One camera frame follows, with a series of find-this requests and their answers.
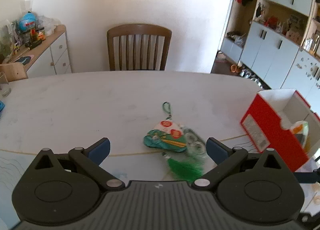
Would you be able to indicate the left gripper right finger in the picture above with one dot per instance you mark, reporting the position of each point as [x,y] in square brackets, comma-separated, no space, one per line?
[226,159]

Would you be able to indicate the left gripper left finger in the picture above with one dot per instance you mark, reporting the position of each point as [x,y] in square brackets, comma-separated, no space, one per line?
[88,162]

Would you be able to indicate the white orange grey plastic bag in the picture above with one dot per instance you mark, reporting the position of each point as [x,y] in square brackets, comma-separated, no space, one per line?
[300,130]

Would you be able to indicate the green embroidered sachet pouch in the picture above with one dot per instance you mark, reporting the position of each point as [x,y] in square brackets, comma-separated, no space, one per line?
[168,136]

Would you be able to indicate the red white cardboard box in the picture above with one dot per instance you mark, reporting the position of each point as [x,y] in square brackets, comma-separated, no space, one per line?
[269,123]

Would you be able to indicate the orange slippers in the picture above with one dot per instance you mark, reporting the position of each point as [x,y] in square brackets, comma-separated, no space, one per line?
[235,69]

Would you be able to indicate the white wooden sideboard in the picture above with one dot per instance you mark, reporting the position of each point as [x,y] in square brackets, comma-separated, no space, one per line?
[49,58]

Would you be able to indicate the brown wooden chair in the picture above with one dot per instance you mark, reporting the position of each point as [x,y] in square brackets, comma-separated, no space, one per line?
[138,47]

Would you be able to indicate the blue globe toy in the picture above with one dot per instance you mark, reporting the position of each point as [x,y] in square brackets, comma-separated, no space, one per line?
[27,21]

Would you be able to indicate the large wall cabinet unit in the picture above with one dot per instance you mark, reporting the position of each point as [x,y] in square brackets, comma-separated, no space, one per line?
[276,44]

